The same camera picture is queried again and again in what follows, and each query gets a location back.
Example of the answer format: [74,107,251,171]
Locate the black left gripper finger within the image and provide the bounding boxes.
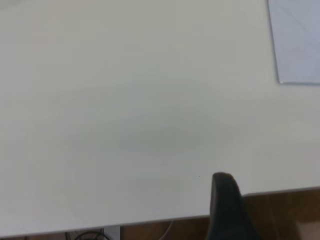
[205,171,264,240]

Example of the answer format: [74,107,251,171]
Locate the transparent zip bag green zipper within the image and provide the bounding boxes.
[266,0,320,86]

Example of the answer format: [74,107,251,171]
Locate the grey table leg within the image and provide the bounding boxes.
[103,225,121,240]

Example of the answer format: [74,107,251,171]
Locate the white paper sheets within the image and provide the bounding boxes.
[271,0,320,83]

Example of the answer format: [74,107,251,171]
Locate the white cable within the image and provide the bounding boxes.
[159,219,175,239]

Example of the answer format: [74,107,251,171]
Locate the black cable bundle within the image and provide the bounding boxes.
[64,230,105,240]

